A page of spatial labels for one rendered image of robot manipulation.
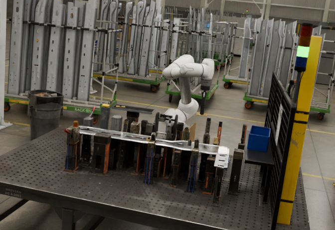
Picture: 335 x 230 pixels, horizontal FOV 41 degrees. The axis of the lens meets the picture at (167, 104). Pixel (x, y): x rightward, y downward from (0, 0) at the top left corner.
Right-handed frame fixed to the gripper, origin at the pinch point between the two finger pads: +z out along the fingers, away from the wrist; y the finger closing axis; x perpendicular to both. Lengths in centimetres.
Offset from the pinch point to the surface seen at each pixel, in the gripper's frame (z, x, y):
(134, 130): 29, -56, -12
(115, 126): 28, -73, -13
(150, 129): 27, -43, -16
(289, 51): -16, 155, -704
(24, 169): 62, -134, 30
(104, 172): 58, -71, 19
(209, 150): 30.8, 9.9, 7.6
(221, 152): 30.7, 19.9, 6.9
